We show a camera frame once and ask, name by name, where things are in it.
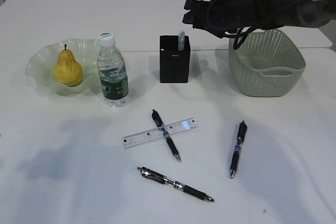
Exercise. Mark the black square pen holder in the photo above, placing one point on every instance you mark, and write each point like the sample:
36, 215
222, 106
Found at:
174, 63

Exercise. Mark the green wavy glass plate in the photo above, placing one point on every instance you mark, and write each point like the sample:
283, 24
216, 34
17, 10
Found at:
41, 67

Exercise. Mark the transparent plastic ruler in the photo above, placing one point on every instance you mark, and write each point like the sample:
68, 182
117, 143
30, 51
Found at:
158, 133

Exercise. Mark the dark blue pen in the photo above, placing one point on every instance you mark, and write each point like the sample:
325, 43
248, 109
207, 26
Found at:
237, 150

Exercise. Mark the yellow pear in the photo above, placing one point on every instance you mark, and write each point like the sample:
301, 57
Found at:
67, 70

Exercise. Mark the black pen at front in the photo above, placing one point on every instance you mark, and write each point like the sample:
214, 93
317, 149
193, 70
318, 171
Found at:
162, 179

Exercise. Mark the black pen on ruler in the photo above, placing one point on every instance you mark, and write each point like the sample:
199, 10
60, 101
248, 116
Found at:
159, 123

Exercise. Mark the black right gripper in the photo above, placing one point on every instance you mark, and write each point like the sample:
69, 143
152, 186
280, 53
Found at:
222, 16

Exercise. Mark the green woven plastic basket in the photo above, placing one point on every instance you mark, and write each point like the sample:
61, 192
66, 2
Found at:
268, 64

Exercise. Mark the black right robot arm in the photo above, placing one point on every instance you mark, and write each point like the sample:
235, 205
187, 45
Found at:
295, 13

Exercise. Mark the clear water bottle green label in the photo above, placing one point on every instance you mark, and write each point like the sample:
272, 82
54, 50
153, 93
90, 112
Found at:
112, 72

